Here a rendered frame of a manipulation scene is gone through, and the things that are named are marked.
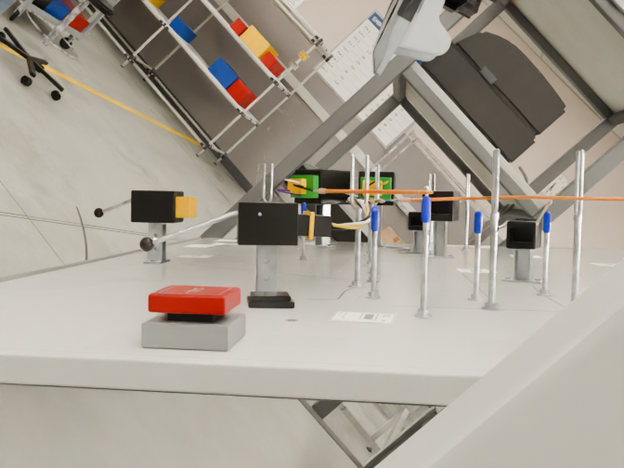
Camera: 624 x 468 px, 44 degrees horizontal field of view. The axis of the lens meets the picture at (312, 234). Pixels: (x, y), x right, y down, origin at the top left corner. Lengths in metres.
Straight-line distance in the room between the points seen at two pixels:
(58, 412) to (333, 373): 0.52
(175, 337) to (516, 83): 1.38
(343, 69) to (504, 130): 6.95
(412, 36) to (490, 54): 1.06
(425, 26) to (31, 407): 0.56
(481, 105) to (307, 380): 1.36
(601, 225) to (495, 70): 6.64
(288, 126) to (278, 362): 8.23
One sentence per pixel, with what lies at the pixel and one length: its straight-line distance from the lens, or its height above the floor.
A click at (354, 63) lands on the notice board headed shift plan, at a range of 8.65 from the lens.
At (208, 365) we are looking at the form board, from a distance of 0.45.
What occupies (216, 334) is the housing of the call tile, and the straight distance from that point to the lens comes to 0.48.
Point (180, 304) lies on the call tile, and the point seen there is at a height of 1.09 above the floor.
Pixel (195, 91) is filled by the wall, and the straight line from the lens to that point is 9.09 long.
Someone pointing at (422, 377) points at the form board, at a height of 1.18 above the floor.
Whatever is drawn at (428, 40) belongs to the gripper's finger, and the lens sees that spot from 0.72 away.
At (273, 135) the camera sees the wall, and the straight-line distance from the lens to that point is 8.69.
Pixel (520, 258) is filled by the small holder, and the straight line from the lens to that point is 0.95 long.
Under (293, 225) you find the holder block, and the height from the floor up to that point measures 1.15.
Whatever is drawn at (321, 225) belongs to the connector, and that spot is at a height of 1.16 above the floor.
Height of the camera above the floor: 1.24
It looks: 7 degrees down
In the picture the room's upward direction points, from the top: 48 degrees clockwise
